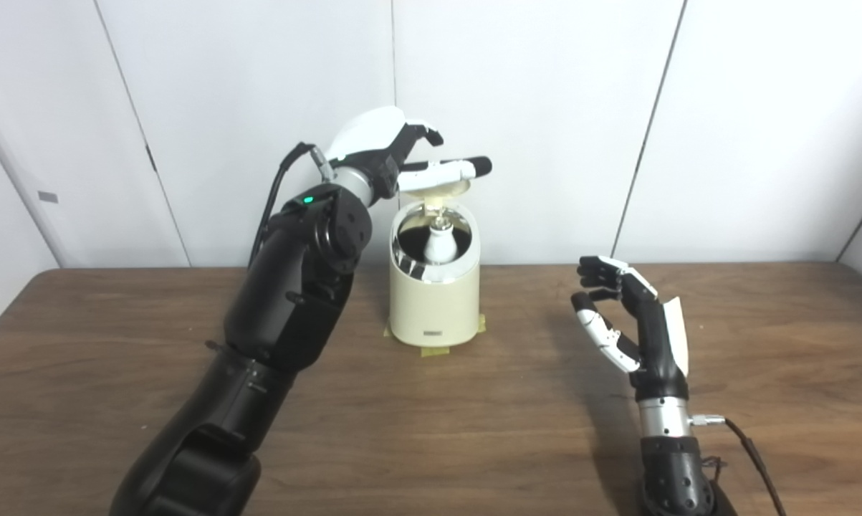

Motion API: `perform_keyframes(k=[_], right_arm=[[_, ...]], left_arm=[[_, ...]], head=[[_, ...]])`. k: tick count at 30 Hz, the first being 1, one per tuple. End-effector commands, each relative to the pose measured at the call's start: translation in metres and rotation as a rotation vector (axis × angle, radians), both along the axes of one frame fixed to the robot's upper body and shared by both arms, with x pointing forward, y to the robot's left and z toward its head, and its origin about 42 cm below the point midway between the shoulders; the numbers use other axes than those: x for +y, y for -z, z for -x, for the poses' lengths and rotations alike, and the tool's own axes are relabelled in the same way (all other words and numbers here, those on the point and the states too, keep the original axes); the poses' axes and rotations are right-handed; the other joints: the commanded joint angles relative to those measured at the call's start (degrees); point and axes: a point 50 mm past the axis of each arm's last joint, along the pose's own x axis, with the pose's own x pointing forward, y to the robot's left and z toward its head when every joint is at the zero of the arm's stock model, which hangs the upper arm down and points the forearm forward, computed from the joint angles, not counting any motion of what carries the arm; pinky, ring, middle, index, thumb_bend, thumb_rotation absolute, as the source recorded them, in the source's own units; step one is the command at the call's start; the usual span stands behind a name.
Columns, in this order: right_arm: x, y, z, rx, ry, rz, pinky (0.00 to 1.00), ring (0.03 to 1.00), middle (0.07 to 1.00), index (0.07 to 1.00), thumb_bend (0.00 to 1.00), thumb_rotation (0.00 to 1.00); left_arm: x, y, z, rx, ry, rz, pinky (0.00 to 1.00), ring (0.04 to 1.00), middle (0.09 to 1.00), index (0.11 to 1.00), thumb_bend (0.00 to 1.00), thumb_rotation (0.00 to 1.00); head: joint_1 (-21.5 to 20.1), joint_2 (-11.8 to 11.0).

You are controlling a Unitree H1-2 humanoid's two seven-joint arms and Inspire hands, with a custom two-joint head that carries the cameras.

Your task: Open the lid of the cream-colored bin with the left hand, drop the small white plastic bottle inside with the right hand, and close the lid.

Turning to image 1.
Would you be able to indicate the cream-colored bin body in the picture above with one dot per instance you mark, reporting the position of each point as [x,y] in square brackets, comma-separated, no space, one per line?
[434,308]

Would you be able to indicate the grey wall label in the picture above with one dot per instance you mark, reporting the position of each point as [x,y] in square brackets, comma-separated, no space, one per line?
[48,197]

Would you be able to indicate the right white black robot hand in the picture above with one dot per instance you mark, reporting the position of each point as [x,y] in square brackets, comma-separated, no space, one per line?
[653,344]

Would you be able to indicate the cream round bin lid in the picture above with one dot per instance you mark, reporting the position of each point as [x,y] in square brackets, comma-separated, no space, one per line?
[438,192]

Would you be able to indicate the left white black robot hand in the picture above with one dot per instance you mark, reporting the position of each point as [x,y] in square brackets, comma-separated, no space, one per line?
[373,140]

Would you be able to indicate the small white plastic bottle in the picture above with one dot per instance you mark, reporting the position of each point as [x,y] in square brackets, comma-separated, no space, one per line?
[440,245]

